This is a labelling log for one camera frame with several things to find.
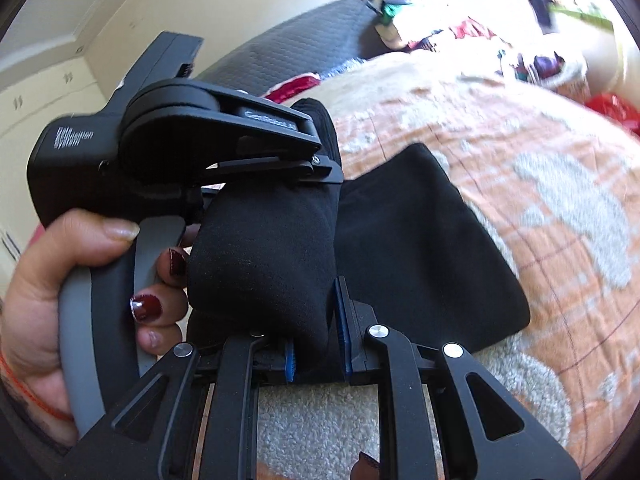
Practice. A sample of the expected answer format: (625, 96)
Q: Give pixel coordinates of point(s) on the red cloth by headboard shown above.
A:
(294, 86)

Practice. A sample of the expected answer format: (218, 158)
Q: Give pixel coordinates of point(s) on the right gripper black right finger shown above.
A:
(441, 414)

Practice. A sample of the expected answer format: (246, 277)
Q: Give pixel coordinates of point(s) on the red plastic bag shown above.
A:
(618, 109)

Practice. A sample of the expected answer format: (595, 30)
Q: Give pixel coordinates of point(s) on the grey quilted headboard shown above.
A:
(318, 41)

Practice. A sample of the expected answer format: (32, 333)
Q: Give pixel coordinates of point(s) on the black garment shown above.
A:
(267, 256)

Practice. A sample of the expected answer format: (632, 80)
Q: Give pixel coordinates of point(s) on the right hand red nails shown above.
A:
(365, 468)

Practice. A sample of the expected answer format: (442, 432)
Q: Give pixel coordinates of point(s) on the white wardrobe doors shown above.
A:
(26, 108)

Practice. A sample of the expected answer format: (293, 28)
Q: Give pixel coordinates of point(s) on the orange white patterned bedspread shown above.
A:
(556, 186)

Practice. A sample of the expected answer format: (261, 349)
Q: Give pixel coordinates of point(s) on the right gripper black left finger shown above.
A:
(189, 416)

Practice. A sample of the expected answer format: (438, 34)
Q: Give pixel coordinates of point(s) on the pile of colourful clothes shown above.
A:
(524, 26)

